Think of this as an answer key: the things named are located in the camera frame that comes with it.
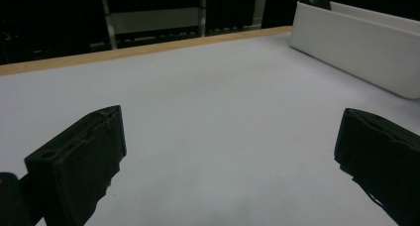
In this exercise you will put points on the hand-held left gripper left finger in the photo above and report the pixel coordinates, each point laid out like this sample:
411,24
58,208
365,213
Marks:
76,166

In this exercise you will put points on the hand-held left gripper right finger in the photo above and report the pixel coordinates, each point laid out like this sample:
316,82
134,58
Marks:
383,160

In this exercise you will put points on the long white plastic bin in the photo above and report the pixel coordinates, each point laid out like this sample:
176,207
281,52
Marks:
356,54

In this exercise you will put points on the white table mat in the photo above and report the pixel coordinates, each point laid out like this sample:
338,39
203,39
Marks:
214,120

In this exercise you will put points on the white metal stand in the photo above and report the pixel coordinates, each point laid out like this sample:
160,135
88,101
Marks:
155,19

